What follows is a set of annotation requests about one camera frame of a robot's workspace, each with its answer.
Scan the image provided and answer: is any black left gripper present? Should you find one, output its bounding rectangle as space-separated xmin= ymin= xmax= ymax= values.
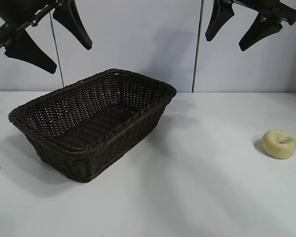
xmin=0 ymin=0 xmax=93 ymax=74

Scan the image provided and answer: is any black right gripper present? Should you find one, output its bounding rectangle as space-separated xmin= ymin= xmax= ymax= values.
xmin=205 ymin=0 xmax=296 ymax=52

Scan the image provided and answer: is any dark brown wicker basket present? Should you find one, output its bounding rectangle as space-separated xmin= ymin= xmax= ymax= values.
xmin=8 ymin=68 xmax=178 ymax=184

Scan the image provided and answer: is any pale yellow egg yolk pastry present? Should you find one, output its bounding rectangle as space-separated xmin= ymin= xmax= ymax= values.
xmin=262 ymin=129 xmax=296 ymax=159

